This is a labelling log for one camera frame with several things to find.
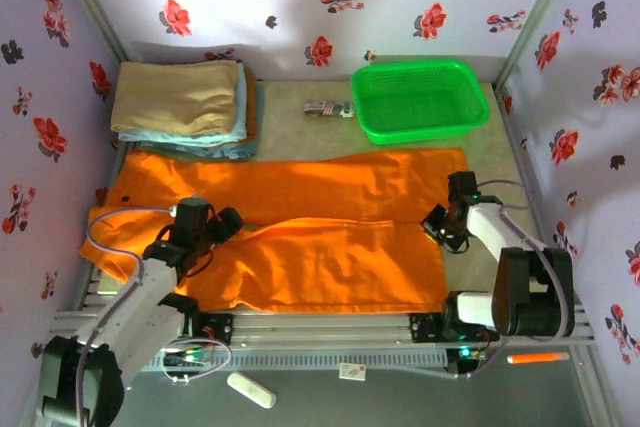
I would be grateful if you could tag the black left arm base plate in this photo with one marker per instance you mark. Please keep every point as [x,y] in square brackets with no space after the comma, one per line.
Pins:
[220,329]

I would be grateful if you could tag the folded beige trousers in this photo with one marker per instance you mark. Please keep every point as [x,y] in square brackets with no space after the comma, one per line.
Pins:
[175,97]

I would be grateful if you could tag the small white card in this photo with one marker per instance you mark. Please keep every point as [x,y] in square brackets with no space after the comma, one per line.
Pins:
[352,371]

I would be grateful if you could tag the green plastic basket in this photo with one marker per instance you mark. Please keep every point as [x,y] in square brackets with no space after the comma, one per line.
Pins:
[420,104]

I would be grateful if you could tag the small printed packet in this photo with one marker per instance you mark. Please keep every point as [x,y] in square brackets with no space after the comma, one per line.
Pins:
[327,108]

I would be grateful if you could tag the white plastic remote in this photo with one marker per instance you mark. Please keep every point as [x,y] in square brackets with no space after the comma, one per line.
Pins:
[251,390]

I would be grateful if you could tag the folded grey-blue trousers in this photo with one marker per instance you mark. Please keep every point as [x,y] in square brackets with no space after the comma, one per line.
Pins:
[245,147]

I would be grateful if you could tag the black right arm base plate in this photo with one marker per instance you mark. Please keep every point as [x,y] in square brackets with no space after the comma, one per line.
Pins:
[425,329]

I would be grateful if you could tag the orange trousers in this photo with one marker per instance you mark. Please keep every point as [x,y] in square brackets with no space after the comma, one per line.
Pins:
[310,257]

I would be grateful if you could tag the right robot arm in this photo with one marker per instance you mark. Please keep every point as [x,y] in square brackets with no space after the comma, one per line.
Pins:
[530,292]

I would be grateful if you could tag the aluminium corner post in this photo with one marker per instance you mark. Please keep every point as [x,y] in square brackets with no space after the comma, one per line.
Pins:
[535,17]
[87,2]

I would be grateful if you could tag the folded brown trousers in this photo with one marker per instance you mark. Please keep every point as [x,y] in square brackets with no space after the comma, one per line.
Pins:
[252,112]

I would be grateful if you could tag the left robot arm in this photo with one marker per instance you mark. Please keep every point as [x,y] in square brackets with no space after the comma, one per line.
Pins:
[130,317]

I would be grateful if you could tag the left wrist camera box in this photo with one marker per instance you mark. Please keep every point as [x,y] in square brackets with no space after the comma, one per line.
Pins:
[173,208]

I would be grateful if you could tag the orange marker pen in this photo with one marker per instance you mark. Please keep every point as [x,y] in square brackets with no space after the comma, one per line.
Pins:
[537,358]

